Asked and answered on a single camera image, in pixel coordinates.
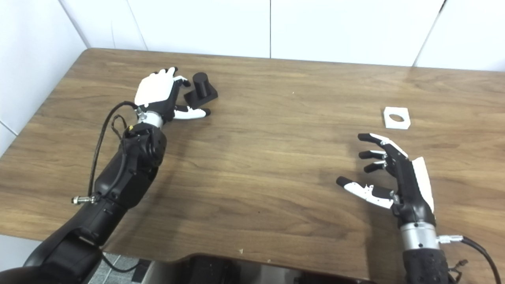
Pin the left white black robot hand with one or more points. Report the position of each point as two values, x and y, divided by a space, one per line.
156 88

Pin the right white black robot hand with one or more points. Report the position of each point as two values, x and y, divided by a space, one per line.
410 189

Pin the black peg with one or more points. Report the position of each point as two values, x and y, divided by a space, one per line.
201 85

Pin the white square piece with hole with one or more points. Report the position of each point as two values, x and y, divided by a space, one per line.
388 124

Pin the black grey robot torso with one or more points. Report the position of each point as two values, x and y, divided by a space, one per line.
213 272

